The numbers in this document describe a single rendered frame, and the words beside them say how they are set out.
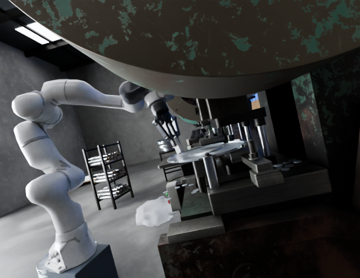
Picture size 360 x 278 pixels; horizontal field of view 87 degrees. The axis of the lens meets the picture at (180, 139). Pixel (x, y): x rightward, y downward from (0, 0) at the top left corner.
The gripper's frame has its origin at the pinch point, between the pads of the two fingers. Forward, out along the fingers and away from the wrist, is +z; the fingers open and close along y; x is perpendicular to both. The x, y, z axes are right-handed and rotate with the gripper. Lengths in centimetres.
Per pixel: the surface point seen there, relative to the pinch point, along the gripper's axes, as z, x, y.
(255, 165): 18.5, 34.3, 9.9
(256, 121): 7.7, 33.2, -5.0
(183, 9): -4, 51, 35
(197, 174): 14.4, 10.9, 6.6
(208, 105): -4.0, 25.4, 2.5
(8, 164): -193, -508, 55
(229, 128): 4.8, 23.1, -6.0
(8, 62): -466, -472, 1
